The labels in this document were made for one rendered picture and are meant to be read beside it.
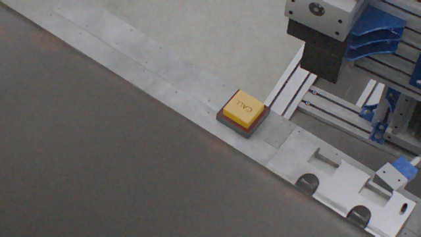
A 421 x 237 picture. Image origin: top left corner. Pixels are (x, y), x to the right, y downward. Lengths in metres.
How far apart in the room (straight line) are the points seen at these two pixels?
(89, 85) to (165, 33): 2.63
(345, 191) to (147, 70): 0.51
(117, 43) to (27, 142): 1.58
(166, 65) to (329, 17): 0.36
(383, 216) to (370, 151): 0.90
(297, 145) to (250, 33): 1.35
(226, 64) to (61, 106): 2.56
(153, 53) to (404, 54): 0.54
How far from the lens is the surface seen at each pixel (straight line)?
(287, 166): 1.52
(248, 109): 1.64
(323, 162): 1.56
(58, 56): 0.23
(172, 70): 1.74
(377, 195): 1.55
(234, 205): 0.20
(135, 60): 1.76
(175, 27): 2.87
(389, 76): 1.90
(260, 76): 2.75
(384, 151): 2.39
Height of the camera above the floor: 2.18
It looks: 56 degrees down
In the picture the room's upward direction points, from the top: 4 degrees clockwise
